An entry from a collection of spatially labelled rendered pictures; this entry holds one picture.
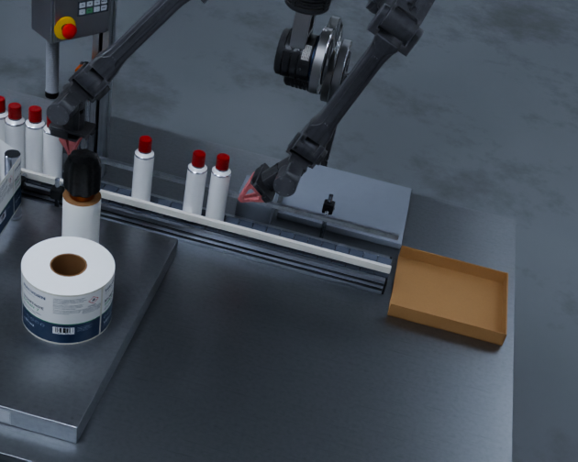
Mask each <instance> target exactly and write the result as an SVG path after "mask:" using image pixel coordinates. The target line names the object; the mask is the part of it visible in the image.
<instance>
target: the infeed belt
mask: <svg viewBox="0 0 578 462"><path fill-rule="evenodd" d="M26 183H30V184H34V185H38V186H40V187H44V188H48V189H51V188H52V186H53V185H52V184H48V183H45V182H41V181H35V180H31V179H28V178H26ZM118 188H119V187H116V186H113V185H109V184H105V183H102V182H101V189H102V190H106V191H109V192H112V193H119V194H122V195H126V196H129V197H131V190H127V189H123V188H119V189H118ZM158 200H159V201H158ZM150 202H151V203H155V204H160V205H164V206H168V207H171V208H174V209H178V210H183V204H182V203H176V202H172V201H169V200H165V199H162V198H160V199H159V198H158V197H154V196H150ZM101 203H103V204H110V205H113V206H116V207H120V208H124V209H128V210H130V211H134V212H138V213H142V214H145V215H151V216H155V217H158V218H161V219H165V220H169V221H173V222H175V223H179V224H183V225H187V226H192V227H196V228H200V229H203V230H206V231H210V232H214V233H218V234H220V235H224V236H228V237H234V238H237V239H241V240H245V241H248V242H251V243H255V244H259V245H262V246H266V247H269V248H276V249H279V250H282V251H286V252H290V253H293V254H296V255H300V256H304V257H307V258H311V259H317V260H321V261H324V262H327V263H331V264H335V265H338V266H341V267H345V268H349V269H352V270H358V271H362V272H365V273H369V274H372V275H376V276H380V277H383V278H386V279H388V273H384V272H380V271H377V270H374V269H367V268H364V267H360V266H357V265H353V264H350V263H346V262H343V261H339V260H335V259H332V258H326V257H322V256H319V255H315V254H312V253H308V252H304V251H301V250H298V249H294V248H290V247H284V246H281V245H277V244H274V243H270V242H267V241H263V240H259V239H256V238H253V237H249V236H243V235H239V234H236V233H232V232H228V231H225V230H222V229H218V228H214V227H211V226H207V225H201V224H198V223H189V222H186V221H184V220H183V219H180V218H177V217H173V216H169V215H166V214H160V213H156V212H152V211H149V210H146V209H142V208H136V207H134V206H131V205H128V204H124V203H118V202H115V201H111V200H107V199H104V198H101ZM239 220H240V219H238V218H235V217H231V216H226V215H225V217H224V222H227V223H231V224H234V225H237V226H244V227H247V228H250V229H254V230H258V231H262V232H265V233H268V234H272V235H276V236H279V237H285V238H289V239H293V240H296V241H299V242H303V243H307V244H310V245H314V246H317V247H321V248H327V249H330V250H334V251H338V252H341V253H345V254H348V255H352V256H355V257H359V258H362V259H368V260H372V261H376V262H379V263H383V264H386V265H391V259H390V258H385V257H381V256H378V258H377V255H374V254H370V253H367V252H364V255H363V251H359V250H356V249H352V248H351V249H350V248H349V247H343V246H339V245H337V246H336V245H335V244H332V243H328V242H325V241H323V243H322V241H321V240H318V239H314V238H311V237H310V238H309V239H308V237H307V236H301V235H298V234H294V233H290V232H286V231H283V230H282V232H281V230H280V229H276V228H272V227H268V228H267V226H266V225H259V224H255V223H252V222H249V221H245V220H240V221H239Z"/></svg>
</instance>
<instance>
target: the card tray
mask: <svg viewBox="0 0 578 462"><path fill-rule="evenodd" d="M507 299H508V273H507V272H503V271H500V270H496V269H490V268H487V267H483V266H479V265H475V264H472V263H469V262H465V261H461V260H457V259H454V258H448V257H444V256H441V255H437V254H434V253H430V252H427V251H423V250H419V249H416V248H412V247H406V246H401V249H400V253H399V256H398V261H397V265H396V271H395V279H394V284H393V289H392V294H391V299H390V303H389V309H388V314H387V315H390V316H393V317H396V318H400V319H404V320H407V321H410V322H414V323H418V324H421V325H427V326H430V327H434V328H438V329H441V330H444V331H448V332H452V333H455V334H458V335H462V336H468V337H471V338H475V339H479V340H482V341H485V342H489V343H493V344H496V345H499V346H502V345H503V344H504V341H505V339H506V335H507Z"/></svg>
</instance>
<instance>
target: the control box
mask: <svg viewBox="0 0 578 462"><path fill-rule="evenodd" d="M81 1H85V0H31V27H32V29H34V30H35V31H36V32H37V33H39V34H40V35H41V36H42V37H43V38H44V39H46V40H47V41H48V42H49V43H56V42H61V41H64V40H68V39H66V38H65V37H64V36H63V35H62V33H61V27H62V26H63V25H64V24H74V25H75V26H76V27H77V33H76V35H75V36H74V37H73V38H71V39H77V38H81V37H86V36H91V35H94V34H99V33H104V32H107V31H108V30H109V13H110V0H108V11H105V12H101V13H96V14H91V15H87V16H77V13H78V2H81Z"/></svg>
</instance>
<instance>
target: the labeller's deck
mask: <svg viewBox="0 0 578 462"><path fill-rule="evenodd" d="M21 211H22V212H23V216H22V217H21V218H20V219H18V220H10V221H9V223H8V224H7V226H6V228H5V229H4V231H3V232H2V234H1V235H0V422H1V423H4V424H10V425H14V426H16V427H20V428H23V429H27V430H30V431H33V432H37V433H40V434H44V435H49V436H52V437H56V438H59V439H62V440H65V441H69V442H72V443H75V444H77V442H78V440H79V439H80V437H81V435H82V433H83V430H84V428H85V426H86V425H87V423H88V421H89V420H90V418H91V416H92V414H93V412H94V409H95V407H96V405H97V404H98V403H99V401H100V399H101V397H102V395H103V393H104V391H105V389H106V386H107V384H108V383H109V381H110V380H111V378H112V376H113V374H114V372H115V370H116V368H117V365H118V364H119V362H120V360H121V358H122V357H123V355H124V353H125V351H126V349H127V347H128V345H129V343H130V341H131V339H132V337H133V335H134V334H135V332H136V330H137V328H138V326H139V324H140V322H141V320H142V318H143V316H144V314H145V313H146V311H147V309H148V307H149V306H150V303H151V301H152V299H153V297H154V295H155V293H156V291H157V290H158V289H159V287H160V285H161V282H162V280H163V278H164V276H165V274H166V272H167V270H168V269H169V267H170V266H171V264H172V261H173V259H174V257H175V255H176V253H177V245H178V239H176V238H173V237H169V236H163V235H160V234H156V233H152V232H149V231H146V230H142V229H138V228H135V227H132V226H128V225H121V224H119V223H115V222H111V221H107V220H105V219H101V218H100V229H99V245H101V246H103V247H104V248H105V249H107V250H108V251H109V253H110V254H111V255H112V257H113V259H114V261H115V279H114V292H113V306H112V317H111V321H110V324H109V326H108V327H107V329H106V330H105V331H104V332H103V333H102V334H101V335H99V336H97V337H96V338H94V339H92V340H89V341H86V342H83V343H80V344H74V345H59V344H53V343H49V342H46V341H43V340H41V339H39V338H37V337H35V336H34V335H32V334H31V333H30V332H29V331H28V330H27V328H26V327H25V326H24V324H23V321H22V316H21V261H22V258H23V257H24V255H25V253H26V252H27V251H28V250H29V249H30V248H31V247H33V246H34V245H36V244H38V243H39V242H41V241H44V240H46V239H50V238H54V237H61V230H62V208H60V207H56V206H52V205H49V204H45V203H39V202H36V201H32V200H29V199H26V198H22V197H21Z"/></svg>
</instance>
